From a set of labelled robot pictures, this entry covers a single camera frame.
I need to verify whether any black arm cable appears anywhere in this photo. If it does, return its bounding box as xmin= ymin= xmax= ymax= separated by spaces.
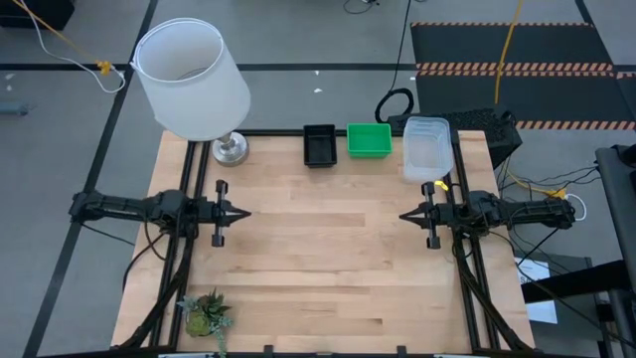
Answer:
xmin=514 ymin=226 xmax=562 ymax=268
xmin=142 ymin=218 xmax=170 ymax=263

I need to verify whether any small gray floor object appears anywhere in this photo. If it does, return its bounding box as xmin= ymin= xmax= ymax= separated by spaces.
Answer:
xmin=0 ymin=101 xmax=31 ymax=116

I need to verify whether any short white looped cable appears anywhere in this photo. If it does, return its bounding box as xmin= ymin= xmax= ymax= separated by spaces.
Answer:
xmin=563 ymin=192 xmax=588 ymax=223

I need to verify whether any long black coiled cable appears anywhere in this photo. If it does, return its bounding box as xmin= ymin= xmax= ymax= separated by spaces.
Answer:
xmin=373 ymin=0 xmax=416 ymax=125

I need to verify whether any thin white floor cable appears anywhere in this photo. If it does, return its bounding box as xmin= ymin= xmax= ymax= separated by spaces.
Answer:
xmin=19 ymin=0 xmax=128 ymax=94

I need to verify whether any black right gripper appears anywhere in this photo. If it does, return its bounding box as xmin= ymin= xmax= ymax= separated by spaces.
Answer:
xmin=398 ymin=181 xmax=466 ymax=250

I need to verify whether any white paper sheet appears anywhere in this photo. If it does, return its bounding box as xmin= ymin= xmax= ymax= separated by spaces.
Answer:
xmin=514 ymin=256 xmax=560 ymax=325

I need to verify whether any orange cable with yellow connector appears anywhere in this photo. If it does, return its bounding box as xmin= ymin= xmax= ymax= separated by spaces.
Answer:
xmin=12 ymin=0 xmax=113 ymax=76

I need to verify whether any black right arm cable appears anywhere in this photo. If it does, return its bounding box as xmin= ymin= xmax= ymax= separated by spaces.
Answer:
xmin=514 ymin=226 xmax=562 ymax=268

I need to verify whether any black floor box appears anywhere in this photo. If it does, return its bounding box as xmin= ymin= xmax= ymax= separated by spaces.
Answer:
xmin=0 ymin=0 xmax=76 ymax=31

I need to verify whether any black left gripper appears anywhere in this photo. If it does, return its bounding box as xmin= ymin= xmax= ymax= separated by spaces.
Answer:
xmin=193 ymin=179 xmax=252 ymax=249

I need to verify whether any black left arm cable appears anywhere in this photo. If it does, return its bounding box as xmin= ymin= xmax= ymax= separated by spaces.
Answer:
xmin=142 ymin=218 xmax=170 ymax=263

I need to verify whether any gray metal stand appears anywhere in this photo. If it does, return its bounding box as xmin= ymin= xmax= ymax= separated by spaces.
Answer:
xmin=594 ymin=143 xmax=636 ymax=358

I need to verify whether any black metal table frame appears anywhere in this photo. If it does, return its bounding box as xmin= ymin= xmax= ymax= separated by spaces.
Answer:
xmin=116 ymin=128 xmax=536 ymax=357

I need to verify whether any black metal beam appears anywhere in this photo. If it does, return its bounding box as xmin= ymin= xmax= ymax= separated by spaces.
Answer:
xmin=521 ymin=261 xmax=636 ymax=304

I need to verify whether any short yellow network cable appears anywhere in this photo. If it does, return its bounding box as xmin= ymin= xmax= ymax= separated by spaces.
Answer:
xmin=504 ymin=166 xmax=567 ymax=200

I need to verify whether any white shade table lamp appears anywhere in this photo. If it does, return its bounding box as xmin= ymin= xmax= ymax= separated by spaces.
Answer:
xmin=129 ymin=17 xmax=252 ymax=168

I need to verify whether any small green succulent plant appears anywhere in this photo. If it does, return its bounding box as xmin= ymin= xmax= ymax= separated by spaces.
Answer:
xmin=176 ymin=287 xmax=235 ymax=357

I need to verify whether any long yellow cable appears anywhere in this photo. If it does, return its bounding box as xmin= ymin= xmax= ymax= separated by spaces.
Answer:
xmin=494 ymin=0 xmax=526 ymax=105

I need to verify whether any black hazard-striped floor mat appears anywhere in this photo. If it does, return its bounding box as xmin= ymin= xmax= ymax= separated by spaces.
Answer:
xmin=409 ymin=21 xmax=636 ymax=131

